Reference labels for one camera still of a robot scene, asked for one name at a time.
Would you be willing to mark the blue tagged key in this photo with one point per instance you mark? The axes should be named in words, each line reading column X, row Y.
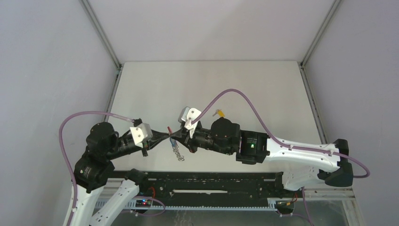
column 173, row 143

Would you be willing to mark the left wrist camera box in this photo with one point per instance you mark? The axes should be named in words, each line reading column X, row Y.
column 141, row 133

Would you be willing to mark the white cable duct strip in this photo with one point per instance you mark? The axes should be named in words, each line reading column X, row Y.
column 133, row 205

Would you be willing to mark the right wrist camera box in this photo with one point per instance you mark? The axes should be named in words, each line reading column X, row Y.
column 187, row 117

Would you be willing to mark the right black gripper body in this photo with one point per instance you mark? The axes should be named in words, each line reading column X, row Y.
column 201, row 139

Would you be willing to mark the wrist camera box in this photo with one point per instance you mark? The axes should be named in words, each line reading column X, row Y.
column 187, row 117
column 141, row 133

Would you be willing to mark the small circuit board with leds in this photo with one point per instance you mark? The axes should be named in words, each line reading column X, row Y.
column 143, row 203

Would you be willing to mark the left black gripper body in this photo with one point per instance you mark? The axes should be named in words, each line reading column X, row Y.
column 146, row 145

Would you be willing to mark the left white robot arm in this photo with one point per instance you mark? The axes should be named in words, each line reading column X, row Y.
column 92, row 171

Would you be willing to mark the red tag keyring with chain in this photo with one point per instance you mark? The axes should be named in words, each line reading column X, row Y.
column 176, row 150

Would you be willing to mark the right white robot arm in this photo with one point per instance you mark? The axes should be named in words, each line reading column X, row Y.
column 322, row 163

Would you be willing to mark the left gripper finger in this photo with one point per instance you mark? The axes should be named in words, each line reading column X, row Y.
column 153, row 142
column 160, row 135

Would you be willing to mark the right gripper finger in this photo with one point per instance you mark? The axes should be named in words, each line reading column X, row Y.
column 180, row 139
column 182, row 132

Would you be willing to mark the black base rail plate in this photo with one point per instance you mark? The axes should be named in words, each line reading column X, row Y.
column 217, row 189

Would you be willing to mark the yellow tagged key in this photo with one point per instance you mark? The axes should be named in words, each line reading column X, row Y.
column 218, row 113

